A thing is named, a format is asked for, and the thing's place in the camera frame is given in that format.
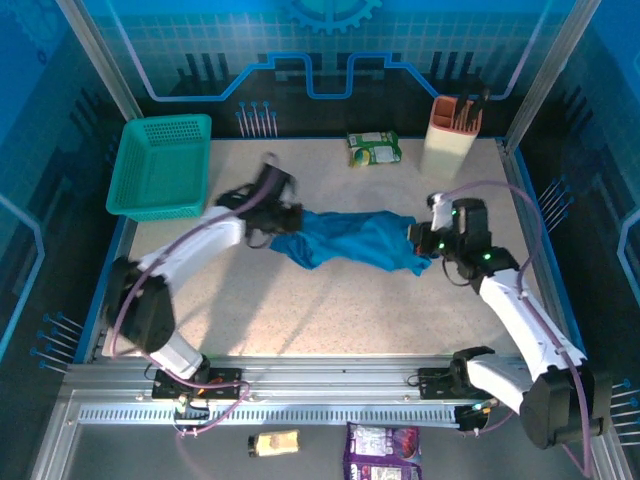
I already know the blue t-shirt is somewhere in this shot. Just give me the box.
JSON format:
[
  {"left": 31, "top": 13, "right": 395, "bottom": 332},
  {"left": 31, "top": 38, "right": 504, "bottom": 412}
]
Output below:
[{"left": 269, "top": 209, "right": 434, "bottom": 277}]

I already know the beige knife block orange top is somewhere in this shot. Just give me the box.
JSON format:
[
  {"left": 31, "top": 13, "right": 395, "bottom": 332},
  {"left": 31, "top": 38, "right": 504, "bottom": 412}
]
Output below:
[{"left": 418, "top": 95, "right": 484, "bottom": 181}]

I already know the green wipes packet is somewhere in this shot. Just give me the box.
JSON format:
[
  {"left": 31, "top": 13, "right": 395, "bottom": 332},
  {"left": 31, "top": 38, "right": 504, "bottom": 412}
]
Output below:
[{"left": 346, "top": 130, "right": 403, "bottom": 170}]

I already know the teal plastic basket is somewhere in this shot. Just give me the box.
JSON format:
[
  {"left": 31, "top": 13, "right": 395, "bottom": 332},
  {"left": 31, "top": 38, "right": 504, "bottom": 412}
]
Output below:
[{"left": 105, "top": 113, "right": 213, "bottom": 223}]

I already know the small black connector board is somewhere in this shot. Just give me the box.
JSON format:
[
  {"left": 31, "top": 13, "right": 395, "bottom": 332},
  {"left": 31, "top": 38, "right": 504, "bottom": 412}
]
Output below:
[
  {"left": 454, "top": 399, "right": 501, "bottom": 432},
  {"left": 172, "top": 394, "right": 211, "bottom": 431}
]

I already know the purple snack bag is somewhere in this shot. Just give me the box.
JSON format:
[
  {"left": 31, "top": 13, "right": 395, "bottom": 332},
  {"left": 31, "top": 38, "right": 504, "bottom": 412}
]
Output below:
[{"left": 342, "top": 422, "right": 424, "bottom": 480}]

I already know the yellow sponge packet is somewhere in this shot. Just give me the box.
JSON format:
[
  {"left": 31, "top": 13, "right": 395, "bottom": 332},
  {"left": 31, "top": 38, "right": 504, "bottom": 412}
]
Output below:
[{"left": 247, "top": 429, "right": 301, "bottom": 458}]

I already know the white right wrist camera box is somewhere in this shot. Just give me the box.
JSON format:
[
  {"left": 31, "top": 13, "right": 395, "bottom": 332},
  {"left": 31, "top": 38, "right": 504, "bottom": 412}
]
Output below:
[{"left": 425, "top": 192, "right": 455, "bottom": 232}]

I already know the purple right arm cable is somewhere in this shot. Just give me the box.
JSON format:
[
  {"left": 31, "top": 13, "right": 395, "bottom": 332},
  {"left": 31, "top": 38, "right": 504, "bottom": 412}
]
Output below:
[{"left": 447, "top": 179, "right": 596, "bottom": 479}]

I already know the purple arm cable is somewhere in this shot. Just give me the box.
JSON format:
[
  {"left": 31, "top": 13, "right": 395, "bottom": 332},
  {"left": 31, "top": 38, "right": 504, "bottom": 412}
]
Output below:
[
  {"left": 447, "top": 179, "right": 596, "bottom": 479},
  {"left": 109, "top": 152, "right": 250, "bottom": 439}
]

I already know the aluminium side rail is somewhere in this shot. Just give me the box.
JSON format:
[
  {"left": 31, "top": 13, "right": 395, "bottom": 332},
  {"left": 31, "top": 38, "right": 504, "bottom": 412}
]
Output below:
[
  {"left": 92, "top": 219, "right": 139, "bottom": 359},
  {"left": 494, "top": 138, "right": 576, "bottom": 364}
]

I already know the black-handled knife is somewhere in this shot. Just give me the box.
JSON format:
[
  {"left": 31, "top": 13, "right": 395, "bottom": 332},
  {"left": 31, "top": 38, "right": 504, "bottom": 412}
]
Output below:
[
  {"left": 455, "top": 91, "right": 474, "bottom": 135},
  {"left": 472, "top": 86, "right": 492, "bottom": 132}
]

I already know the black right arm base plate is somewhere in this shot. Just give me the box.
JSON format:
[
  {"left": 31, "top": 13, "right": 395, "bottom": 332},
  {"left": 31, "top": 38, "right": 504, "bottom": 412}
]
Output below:
[{"left": 417, "top": 367, "right": 510, "bottom": 401}]

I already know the aluminium cross rail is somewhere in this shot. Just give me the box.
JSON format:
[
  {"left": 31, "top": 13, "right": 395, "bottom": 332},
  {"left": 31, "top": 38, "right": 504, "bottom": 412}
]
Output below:
[{"left": 59, "top": 355, "right": 601, "bottom": 401}]

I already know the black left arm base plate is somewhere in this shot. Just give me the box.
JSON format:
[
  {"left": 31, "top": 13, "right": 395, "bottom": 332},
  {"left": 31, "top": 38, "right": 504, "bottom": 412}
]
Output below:
[{"left": 151, "top": 368, "right": 245, "bottom": 401}]

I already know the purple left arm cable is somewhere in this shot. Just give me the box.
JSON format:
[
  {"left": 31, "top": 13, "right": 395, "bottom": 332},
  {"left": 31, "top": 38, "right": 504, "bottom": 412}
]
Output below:
[{"left": 109, "top": 152, "right": 250, "bottom": 439}]

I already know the aluminium corner post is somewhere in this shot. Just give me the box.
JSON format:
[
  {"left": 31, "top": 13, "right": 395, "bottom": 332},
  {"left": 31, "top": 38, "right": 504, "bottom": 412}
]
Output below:
[
  {"left": 503, "top": 0, "right": 604, "bottom": 154},
  {"left": 53, "top": 0, "right": 146, "bottom": 121}
]

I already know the slotted grey cable duct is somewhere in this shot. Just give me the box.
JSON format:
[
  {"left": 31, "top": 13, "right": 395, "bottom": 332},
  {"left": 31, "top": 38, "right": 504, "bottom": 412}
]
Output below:
[{"left": 77, "top": 403, "right": 461, "bottom": 427}]

